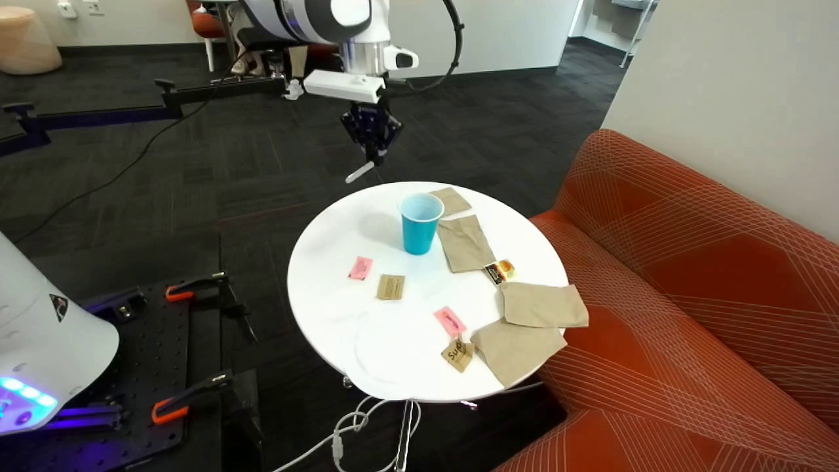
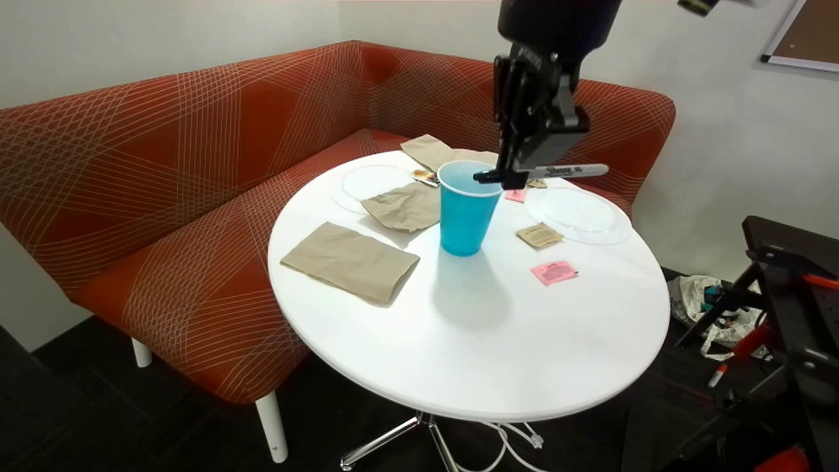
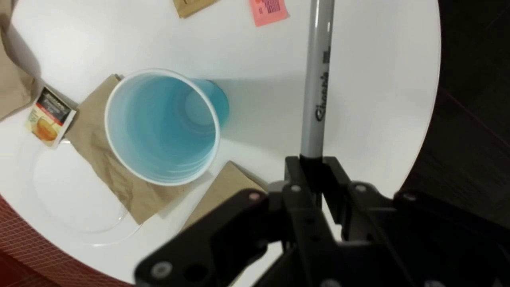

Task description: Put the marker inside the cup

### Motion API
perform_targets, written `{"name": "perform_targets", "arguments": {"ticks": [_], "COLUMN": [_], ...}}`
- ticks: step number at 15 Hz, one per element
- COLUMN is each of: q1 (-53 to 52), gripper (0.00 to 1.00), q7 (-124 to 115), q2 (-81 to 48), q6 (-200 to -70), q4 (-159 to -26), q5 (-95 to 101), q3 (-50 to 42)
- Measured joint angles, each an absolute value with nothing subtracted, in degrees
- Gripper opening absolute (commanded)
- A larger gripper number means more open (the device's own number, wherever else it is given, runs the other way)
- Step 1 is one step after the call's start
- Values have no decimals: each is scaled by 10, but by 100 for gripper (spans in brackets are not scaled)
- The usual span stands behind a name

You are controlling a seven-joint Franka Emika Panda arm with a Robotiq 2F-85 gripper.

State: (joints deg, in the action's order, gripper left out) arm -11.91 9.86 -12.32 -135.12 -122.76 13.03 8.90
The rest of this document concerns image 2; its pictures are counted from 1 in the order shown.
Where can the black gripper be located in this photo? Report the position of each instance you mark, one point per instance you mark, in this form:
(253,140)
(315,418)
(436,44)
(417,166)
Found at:
(546,94)

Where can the grey marker with black cap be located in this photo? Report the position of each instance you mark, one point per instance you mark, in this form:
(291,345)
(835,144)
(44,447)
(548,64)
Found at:
(581,168)

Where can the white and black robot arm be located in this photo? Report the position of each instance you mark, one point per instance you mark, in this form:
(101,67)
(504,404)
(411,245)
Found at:
(559,21)

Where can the blue plastic cup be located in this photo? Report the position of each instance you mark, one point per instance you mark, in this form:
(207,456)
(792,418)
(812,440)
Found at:
(467,214)

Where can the pink sweetener packet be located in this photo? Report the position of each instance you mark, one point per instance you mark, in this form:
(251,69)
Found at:
(516,196)
(555,271)

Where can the brown paper napkin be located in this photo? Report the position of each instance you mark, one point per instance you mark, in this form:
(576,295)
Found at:
(405,207)
(429,151)
(479,158)
(350,263)

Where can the small dark yellow packet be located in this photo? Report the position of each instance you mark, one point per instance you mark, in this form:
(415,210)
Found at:
(426,176)

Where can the round white table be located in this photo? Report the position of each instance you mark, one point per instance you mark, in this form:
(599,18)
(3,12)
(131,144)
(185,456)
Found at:
(488,330)

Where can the white cloth pile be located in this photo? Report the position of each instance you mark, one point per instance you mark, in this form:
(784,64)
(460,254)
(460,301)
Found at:
(698,301)

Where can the dark ceiling object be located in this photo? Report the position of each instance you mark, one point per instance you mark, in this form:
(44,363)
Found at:
(698,5)

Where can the cork notice board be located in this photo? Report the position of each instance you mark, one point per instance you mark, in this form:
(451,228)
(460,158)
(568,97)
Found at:
(809,29)

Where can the black robot cart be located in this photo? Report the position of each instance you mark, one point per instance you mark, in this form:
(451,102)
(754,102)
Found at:
(788,383)

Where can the orange patterned sofa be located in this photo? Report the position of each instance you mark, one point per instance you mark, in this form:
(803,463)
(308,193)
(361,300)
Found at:
(175,174)

